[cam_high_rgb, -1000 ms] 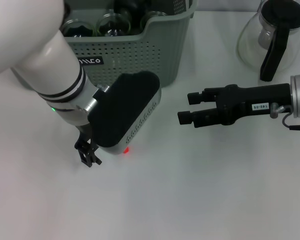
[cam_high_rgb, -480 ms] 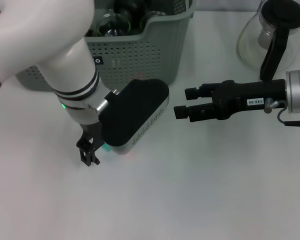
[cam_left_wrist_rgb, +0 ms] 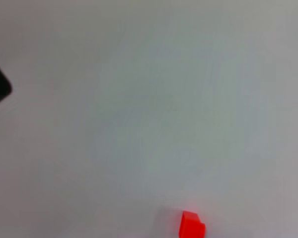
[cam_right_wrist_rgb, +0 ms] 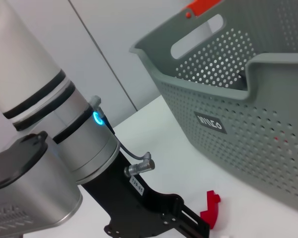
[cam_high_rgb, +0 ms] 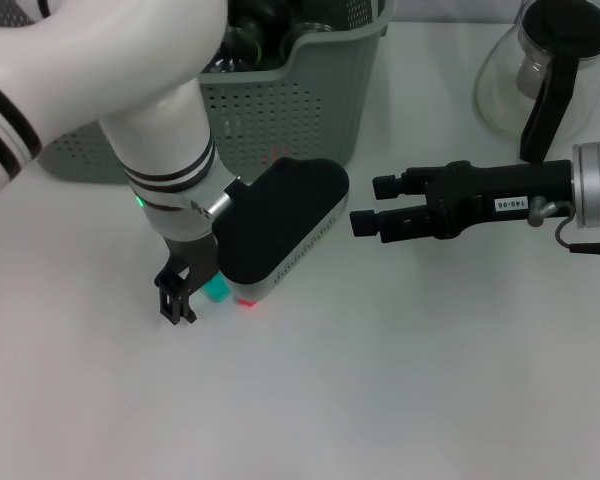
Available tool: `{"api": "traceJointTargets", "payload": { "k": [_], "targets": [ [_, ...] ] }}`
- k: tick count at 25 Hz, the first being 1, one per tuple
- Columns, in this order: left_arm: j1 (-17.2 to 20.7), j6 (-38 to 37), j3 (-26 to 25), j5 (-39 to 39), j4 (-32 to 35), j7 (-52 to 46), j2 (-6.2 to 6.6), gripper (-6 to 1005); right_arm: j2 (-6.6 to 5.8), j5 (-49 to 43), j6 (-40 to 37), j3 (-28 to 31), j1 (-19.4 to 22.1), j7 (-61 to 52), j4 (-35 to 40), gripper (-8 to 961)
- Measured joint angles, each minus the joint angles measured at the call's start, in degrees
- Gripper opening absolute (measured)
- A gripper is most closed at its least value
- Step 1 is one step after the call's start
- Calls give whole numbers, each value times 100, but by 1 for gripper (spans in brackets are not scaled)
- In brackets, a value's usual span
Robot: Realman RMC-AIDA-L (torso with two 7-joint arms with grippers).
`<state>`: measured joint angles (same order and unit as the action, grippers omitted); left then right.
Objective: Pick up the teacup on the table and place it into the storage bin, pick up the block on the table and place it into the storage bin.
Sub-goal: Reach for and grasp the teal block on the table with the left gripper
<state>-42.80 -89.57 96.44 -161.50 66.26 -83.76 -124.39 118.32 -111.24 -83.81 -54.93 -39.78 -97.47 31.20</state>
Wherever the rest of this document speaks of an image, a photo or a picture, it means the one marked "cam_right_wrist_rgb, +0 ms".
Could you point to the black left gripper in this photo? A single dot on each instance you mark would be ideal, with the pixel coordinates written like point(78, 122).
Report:
point(134, 210)

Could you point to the dark red curved block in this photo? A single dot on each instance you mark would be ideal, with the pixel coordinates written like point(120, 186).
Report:
point(211, 208)

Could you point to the grey-green perforated storage bin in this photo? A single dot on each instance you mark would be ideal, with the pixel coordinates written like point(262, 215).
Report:
point(238, 124)

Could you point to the silver plug on left gripper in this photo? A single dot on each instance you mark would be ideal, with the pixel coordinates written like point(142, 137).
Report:
point(139, 168)

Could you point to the orange red background object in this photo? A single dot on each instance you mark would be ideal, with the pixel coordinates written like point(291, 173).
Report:
point(201, 6)

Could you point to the left wrist camera housing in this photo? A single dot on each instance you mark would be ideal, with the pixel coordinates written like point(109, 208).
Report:
point(39, 193)

